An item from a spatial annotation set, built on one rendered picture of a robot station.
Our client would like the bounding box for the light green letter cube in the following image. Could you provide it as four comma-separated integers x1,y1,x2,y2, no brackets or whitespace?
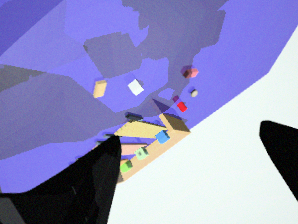
134,147,147,157

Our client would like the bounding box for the small blue cube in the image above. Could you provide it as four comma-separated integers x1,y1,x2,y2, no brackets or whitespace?
155,130,167,141

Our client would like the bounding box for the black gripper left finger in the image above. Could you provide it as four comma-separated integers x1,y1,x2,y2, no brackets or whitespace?
0,135,122,224

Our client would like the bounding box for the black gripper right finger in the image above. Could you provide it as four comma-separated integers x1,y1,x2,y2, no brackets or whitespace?
259,120,298,202

